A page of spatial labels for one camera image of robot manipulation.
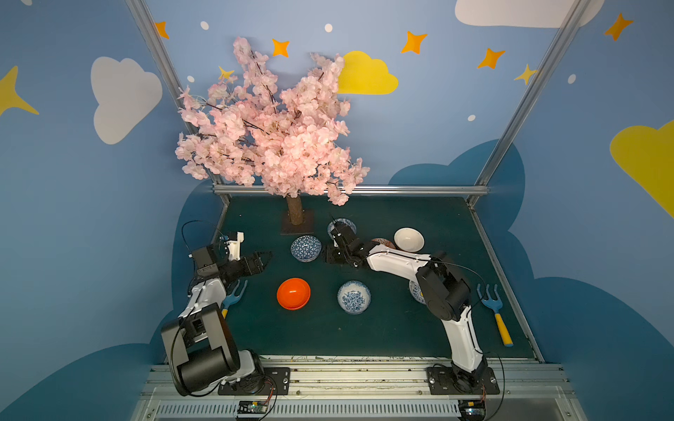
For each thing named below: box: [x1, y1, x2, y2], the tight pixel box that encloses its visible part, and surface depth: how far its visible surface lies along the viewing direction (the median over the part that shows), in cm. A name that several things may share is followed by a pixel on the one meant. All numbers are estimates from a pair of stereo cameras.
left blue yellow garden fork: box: [221, 278, 249, 320], surface depth 92 cm
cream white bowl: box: [393, 227, 425, 253], surface depth 106 cm
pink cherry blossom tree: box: [175, 36, 370, 235], surface depth 74 cm
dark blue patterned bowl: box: [289, 235, 323, 264], surface depth 103 cm
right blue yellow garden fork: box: [476, 283, 514, 348], surface depth 87 cm
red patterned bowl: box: [371, 237, 396, 250], surface depth 103 cm
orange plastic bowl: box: [276, 277, 312, 311], surface depth 90 cm
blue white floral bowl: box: [337, 279, 372, 315], surface depth 91 cm
